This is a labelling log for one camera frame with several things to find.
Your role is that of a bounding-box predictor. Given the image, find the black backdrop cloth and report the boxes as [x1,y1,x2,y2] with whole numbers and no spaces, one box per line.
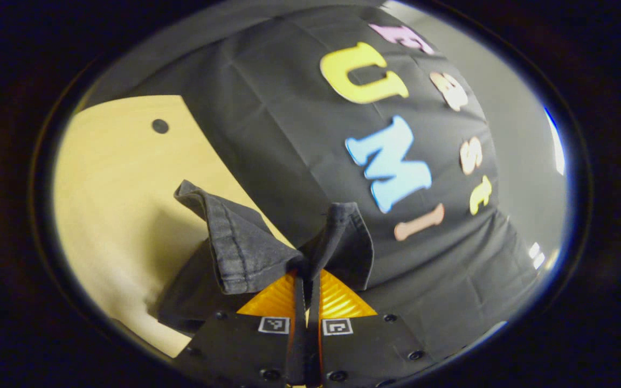
[81,0,540,362]

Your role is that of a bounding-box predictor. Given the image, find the black jeans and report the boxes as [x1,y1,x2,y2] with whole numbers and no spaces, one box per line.
[157,179,376,335]

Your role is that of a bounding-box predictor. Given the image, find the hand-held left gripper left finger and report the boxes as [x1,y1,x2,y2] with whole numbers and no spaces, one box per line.
[173,269,307,386]

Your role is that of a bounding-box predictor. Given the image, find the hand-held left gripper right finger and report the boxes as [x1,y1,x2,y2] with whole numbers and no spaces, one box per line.
[308,269,436,387]

